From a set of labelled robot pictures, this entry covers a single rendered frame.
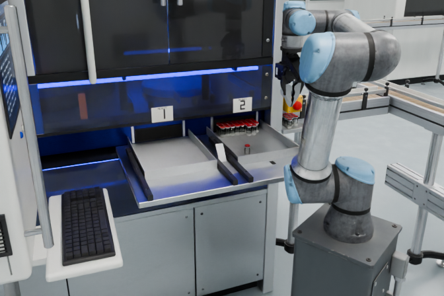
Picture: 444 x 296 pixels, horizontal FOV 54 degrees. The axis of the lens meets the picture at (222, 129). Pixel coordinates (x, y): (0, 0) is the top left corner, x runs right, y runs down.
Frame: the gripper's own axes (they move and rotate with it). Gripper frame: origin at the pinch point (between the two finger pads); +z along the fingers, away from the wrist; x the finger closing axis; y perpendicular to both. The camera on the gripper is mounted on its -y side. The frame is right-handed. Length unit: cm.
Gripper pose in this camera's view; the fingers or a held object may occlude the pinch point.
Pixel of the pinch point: (291, 104)
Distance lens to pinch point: 157.9
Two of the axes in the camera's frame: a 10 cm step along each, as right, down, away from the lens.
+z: 0.0, 9.4, 3.5
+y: -3.6, -3.3, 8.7
